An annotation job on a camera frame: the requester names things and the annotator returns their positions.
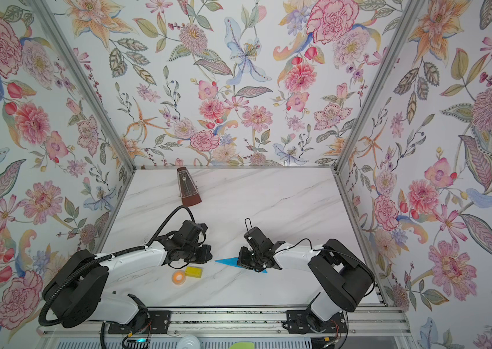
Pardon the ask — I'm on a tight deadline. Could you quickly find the aluminium corner post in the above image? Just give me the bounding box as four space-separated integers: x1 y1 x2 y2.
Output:
27 0 136 177
334 1 423 174

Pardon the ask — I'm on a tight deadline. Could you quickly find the blue square paper sheet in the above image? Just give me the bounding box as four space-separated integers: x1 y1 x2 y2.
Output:
215 257 253 271

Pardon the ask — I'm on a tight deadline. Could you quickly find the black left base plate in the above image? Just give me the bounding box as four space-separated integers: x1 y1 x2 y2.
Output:
108 311 172 335

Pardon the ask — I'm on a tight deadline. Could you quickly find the brown wooden metronome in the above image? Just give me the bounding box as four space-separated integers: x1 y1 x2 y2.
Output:
177 167 202 207

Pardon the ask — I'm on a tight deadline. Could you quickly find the aluminium front rail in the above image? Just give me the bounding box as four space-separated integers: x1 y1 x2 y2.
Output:
36 307 413 339

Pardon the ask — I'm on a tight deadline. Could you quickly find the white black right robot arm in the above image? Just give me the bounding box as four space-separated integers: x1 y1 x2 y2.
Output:
237 227 375 325

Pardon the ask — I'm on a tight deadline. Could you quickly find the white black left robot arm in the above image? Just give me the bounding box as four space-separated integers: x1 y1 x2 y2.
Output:
39 220 213 332

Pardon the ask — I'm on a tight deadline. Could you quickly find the yellow block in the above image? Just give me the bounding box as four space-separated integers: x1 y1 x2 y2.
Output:
184 266 203 279

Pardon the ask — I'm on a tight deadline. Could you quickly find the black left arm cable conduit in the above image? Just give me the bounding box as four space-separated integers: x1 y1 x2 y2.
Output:
38 206 197 327

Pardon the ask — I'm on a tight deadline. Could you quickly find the left back aluminium corner post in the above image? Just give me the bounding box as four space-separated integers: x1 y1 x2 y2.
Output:
27 0 136 177

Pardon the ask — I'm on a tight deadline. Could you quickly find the right back aluminium corner post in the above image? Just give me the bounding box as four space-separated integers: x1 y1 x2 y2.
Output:
334 1 423 174

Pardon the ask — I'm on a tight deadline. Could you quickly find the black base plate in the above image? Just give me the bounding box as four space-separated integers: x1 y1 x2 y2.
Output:
282 310 348 334
108 311 172 335

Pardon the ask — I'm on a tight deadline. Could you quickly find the orange tape roll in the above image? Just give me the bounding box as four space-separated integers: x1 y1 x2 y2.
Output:
172 270 187 286

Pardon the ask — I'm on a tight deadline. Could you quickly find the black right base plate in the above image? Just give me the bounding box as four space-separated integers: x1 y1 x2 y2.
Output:
282 310 348 334

